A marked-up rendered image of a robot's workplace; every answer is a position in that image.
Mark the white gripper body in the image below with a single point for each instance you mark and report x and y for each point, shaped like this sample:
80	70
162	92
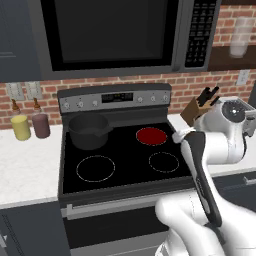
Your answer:
180	135

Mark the brown wooden wall shelf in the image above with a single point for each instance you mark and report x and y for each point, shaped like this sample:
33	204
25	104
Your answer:
223	61

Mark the maroon squeeze bottle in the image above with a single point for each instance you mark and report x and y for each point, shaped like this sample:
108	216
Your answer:
41	125

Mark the black and steel stove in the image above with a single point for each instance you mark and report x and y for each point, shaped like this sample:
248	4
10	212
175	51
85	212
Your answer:
126	156

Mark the black oven door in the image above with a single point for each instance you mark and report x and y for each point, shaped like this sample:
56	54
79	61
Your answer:
110	230

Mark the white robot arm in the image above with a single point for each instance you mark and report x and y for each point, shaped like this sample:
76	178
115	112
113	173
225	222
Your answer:
230	146

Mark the white wall socket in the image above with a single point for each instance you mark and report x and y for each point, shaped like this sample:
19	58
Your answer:
15	91
34	90
243	77

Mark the round stove burner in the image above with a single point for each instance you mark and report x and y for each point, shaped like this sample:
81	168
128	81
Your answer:
151	136

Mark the silver stove knob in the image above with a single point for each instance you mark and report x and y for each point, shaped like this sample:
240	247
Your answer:
80	104
153	98
140	99
165	97
95	103
66	106

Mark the yellow squeeze bottle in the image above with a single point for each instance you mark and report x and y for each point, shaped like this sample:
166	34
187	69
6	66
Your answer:
21	127

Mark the dark grey drawer front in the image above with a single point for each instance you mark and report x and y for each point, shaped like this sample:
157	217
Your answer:
238	193

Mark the silver toaster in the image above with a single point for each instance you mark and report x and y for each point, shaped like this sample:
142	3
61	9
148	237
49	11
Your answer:
250	115

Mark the dark grey cooking pot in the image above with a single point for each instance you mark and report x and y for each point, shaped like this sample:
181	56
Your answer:
87	131

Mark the black and steel microwave oven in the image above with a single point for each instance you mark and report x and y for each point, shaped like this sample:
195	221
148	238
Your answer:
116	33

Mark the wooden knife block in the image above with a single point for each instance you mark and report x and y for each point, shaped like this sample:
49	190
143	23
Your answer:
195	110

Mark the dark grey base cupboard door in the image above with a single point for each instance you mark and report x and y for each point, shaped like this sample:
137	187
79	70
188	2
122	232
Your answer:
33	230

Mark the dark grey wall cupboard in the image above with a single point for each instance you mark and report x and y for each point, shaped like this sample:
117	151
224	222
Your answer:
16	40

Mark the clear glass jar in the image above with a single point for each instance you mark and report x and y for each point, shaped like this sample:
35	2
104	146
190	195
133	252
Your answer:
240	36

